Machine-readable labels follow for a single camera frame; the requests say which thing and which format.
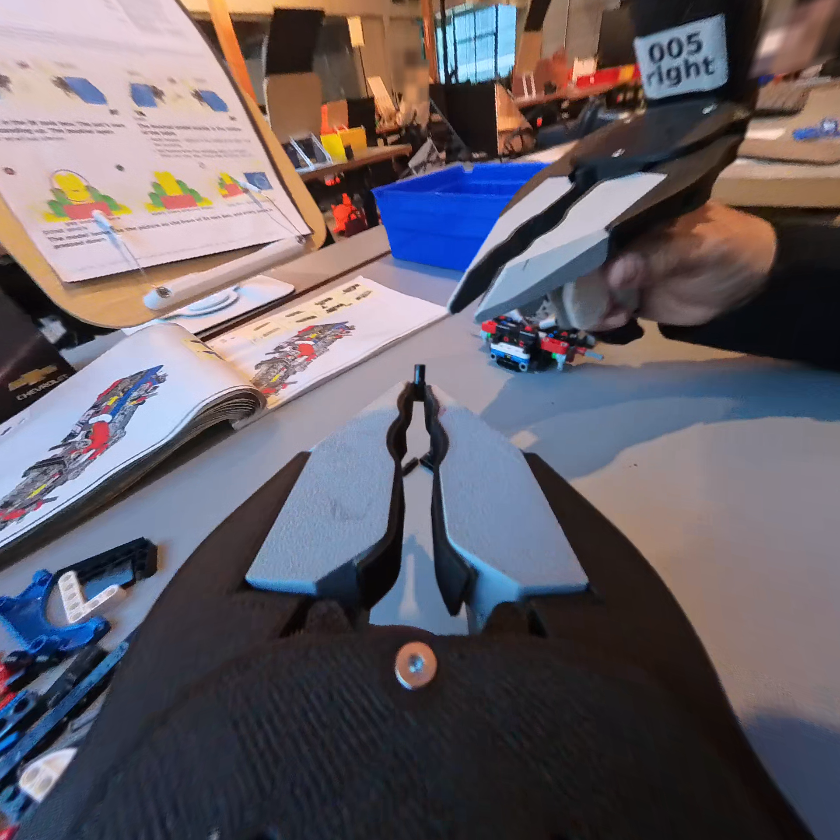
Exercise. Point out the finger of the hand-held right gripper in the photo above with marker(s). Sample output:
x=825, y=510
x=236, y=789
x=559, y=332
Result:
x=525, y=210
x=571, y=256

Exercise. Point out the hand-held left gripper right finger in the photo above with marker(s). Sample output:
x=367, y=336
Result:
x=512, y=525

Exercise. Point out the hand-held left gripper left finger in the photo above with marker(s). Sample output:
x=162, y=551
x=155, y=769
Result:
x=328, y=518

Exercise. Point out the blue storage bin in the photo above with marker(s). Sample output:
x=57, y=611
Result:
x=426, y=223

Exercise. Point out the brick car chassis model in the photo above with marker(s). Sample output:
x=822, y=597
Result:
x=525, y=348

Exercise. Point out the person's right forearm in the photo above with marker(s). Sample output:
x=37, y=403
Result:
x=800, y=295

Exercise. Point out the person's right hand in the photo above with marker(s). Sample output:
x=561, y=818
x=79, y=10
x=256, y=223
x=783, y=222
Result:
x=702, y=262

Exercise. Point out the scattered blue brick pieces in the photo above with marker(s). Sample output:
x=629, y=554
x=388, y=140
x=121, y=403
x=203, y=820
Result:
x=817, y=129

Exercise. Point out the bright window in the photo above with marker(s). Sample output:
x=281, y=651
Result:
x=479, y=43

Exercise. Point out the brown wooden table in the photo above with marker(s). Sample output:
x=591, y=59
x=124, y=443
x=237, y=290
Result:
x=354, y=161

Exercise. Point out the building instruction booklet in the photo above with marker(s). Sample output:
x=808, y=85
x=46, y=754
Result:
x=380, y=315

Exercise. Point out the red orange plastic object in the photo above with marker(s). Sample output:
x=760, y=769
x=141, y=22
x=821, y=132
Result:
x=346, y=215

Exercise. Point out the yellow storage bin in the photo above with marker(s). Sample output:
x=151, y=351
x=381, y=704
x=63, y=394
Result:
x=344, y=143

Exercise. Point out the clear acrylic sign holder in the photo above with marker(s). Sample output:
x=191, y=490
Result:
x=305, y=152

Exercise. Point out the pile of loose bricks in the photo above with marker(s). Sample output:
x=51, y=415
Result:
x=39, y=617

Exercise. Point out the toy car set box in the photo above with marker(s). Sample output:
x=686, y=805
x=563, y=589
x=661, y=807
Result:
x=26, y=367

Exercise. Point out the printed instruction sheet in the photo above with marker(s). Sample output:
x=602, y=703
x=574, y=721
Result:
x=131, y=131

